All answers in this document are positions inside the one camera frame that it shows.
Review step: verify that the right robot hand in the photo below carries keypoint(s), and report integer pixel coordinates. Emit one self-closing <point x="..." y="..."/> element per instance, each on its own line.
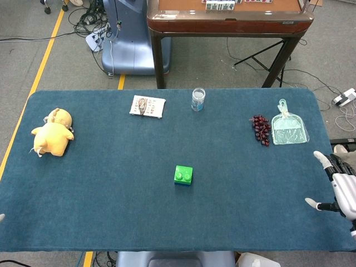
<point x="343" y="183"/>

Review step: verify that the yellow plush toy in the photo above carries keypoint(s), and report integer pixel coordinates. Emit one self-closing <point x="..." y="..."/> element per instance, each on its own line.
<point x="53" y="133"/>

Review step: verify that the khaki fabric object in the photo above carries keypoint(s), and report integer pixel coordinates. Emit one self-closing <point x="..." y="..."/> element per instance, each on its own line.
<point x="340" y="148"/>

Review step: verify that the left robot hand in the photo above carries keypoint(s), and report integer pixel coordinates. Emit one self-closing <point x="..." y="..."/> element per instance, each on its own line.
<point x="1" y="217"/>

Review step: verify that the mahjong tile row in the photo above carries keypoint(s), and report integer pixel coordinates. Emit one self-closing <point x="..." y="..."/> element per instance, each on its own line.
<point x="220" y="6"/>

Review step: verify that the brown mahjong table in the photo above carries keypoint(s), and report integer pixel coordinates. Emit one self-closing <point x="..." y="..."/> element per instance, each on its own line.
<point x="231" y="25"/>

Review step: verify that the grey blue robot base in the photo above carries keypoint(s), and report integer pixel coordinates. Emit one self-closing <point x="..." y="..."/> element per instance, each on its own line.
<point x="175" y="259"/>

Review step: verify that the clear plastic jar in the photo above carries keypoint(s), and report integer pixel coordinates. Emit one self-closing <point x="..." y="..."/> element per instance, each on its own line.
<point x="198" y="101"/>

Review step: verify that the blue grey machine base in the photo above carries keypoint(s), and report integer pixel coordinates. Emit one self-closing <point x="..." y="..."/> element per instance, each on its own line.
<point x="130" y="50"/>

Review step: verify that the white power strip with plugs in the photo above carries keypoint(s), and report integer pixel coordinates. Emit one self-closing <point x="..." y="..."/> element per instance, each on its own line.
<point x="96" y="39"/>

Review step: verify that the blue table cloth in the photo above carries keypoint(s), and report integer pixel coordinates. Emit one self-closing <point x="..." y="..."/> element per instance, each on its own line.
<point x="139" y="200"/>

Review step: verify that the black caster wheel base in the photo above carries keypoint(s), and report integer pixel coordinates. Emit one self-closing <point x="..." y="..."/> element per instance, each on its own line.
<point x="54" y="5"/>

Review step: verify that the green toy brick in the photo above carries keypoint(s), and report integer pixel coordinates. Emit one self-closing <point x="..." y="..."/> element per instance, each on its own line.
<point x="183" y="173"/>

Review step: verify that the red grape bunch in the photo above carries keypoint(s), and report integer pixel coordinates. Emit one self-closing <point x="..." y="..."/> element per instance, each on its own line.
<point x="262" y="129"/>

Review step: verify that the light green dustpan set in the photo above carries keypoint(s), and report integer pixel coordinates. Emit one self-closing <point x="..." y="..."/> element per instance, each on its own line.
<point x="289" y="128"/>

